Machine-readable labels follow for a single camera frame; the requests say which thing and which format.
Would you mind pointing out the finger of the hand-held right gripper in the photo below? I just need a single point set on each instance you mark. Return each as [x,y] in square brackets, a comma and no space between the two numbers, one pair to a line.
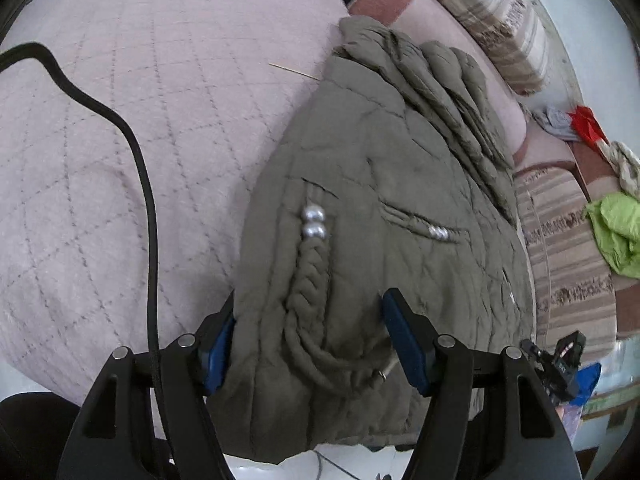
[565,365]

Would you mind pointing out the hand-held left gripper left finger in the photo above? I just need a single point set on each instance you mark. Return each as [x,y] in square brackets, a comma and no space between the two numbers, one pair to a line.
[220,355]

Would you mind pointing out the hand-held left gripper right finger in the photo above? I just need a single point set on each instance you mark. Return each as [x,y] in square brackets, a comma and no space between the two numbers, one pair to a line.
[405,345]

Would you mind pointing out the olive quilted hooded jacket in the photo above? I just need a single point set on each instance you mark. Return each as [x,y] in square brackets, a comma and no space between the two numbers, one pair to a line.
[375,185]

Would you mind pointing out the striped beige cushion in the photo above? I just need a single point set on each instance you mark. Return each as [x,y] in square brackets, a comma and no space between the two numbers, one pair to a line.
[565,240]
[500,15]

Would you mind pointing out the lime green cloth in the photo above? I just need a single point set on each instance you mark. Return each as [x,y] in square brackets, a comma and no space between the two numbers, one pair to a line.
[617,230]

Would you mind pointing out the beige knit cloth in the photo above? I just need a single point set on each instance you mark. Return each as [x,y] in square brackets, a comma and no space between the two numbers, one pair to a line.
[627,165]

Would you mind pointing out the grey striped cloth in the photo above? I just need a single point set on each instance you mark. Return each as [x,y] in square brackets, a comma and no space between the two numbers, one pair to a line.
[555,122]

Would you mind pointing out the red cloth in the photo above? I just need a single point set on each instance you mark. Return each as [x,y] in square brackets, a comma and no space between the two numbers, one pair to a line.
[585,122]

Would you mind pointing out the pink quilted bedspread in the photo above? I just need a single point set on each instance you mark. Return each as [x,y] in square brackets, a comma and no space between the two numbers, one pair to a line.
[150,110]

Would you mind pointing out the thin yellow stick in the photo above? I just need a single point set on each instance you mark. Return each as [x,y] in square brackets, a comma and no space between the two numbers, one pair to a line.
[295,71]

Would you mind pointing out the pink bolster cushion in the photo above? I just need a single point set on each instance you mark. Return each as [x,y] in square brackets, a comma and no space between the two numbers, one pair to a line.
[430,20]

